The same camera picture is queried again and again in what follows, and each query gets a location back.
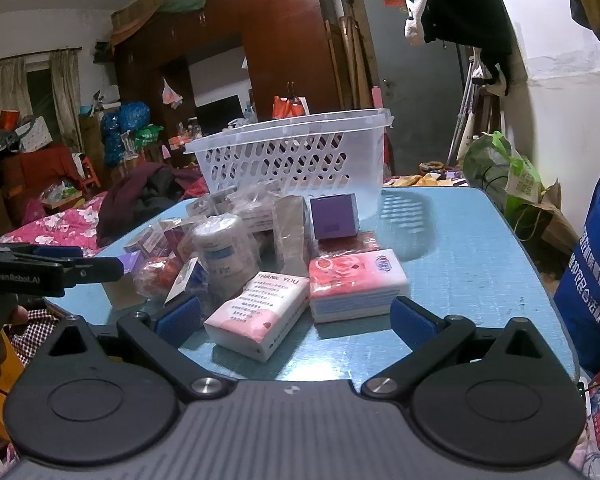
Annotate blue printed tote bag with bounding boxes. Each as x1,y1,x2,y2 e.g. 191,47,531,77
554,178,600,375

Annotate beige window curtain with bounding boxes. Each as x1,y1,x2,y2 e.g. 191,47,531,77
50,49,83,153

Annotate pink tissue pack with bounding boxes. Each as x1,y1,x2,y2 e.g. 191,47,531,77
309,249,411,324

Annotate purple cube box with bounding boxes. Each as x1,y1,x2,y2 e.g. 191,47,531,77
310,194,358,240

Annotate grey packet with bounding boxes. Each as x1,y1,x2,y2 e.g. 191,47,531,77
272,195,311,278

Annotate white plastic laundry basket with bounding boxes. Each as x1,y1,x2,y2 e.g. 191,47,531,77
185,108,393,220

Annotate dark red wooden wardrobe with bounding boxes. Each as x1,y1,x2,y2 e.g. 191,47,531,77
114,0,342,139

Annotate dark maroon clothes pile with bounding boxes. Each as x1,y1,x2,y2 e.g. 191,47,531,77
96,162,209,248

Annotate pink white thank-you box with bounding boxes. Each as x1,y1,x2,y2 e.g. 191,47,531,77
204,272,310,363

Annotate pink floral bedding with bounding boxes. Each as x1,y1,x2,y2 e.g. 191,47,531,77
0,192,107,257

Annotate grey door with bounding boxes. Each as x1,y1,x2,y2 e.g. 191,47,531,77
361,0,466,176

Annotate orange white hanging bag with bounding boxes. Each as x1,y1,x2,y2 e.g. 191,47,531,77
272,96,309,119

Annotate red round item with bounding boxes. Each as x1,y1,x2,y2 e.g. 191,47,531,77
133,257,182,301

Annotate green white shopping bag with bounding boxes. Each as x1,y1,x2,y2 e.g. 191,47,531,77
462,131,543,221

